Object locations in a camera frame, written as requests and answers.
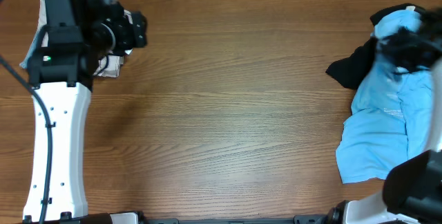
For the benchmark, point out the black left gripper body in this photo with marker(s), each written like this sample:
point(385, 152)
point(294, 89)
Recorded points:
point(139, 29)

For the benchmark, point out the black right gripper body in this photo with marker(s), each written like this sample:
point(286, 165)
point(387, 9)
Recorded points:
point(403, 46)

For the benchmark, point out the light blue printed t-shirt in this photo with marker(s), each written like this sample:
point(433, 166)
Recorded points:
point(389, 124)

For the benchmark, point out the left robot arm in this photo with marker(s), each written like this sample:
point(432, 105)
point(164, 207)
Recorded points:
point(72, 44)

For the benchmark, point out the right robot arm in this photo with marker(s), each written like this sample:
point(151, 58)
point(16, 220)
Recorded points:
point(411, 191)

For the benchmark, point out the folded beige garment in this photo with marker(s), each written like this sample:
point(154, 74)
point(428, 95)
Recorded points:
point(109, 66)

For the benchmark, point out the black t-shirt with logo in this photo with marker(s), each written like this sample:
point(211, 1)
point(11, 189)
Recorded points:
point(350, 72)

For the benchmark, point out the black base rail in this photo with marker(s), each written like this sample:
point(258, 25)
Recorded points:
point(298, 219)

